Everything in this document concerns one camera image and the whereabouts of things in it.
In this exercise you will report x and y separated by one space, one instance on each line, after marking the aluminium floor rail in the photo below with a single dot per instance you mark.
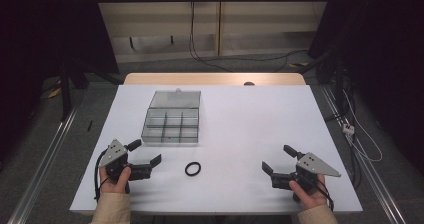
43 169
370 177

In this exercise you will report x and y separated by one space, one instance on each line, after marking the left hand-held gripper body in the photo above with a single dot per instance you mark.
115 152

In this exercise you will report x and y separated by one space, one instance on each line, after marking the person's right hand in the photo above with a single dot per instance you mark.
311 197

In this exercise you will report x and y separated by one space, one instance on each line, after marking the black metal stand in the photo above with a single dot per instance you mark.
65 94

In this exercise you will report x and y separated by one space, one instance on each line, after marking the white plug connector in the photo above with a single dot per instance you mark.
347 128

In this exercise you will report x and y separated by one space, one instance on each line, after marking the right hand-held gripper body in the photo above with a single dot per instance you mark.
315 165

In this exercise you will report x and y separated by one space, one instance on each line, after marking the black curtain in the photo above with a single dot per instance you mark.
383 50
43 34

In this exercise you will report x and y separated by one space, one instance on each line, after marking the clear plastic compartment box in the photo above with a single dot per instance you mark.
171 125

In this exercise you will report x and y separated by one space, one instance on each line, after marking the person's left hand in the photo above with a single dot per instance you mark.
115 186

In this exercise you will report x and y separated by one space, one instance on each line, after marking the small grey round knob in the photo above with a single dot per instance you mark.
249 83

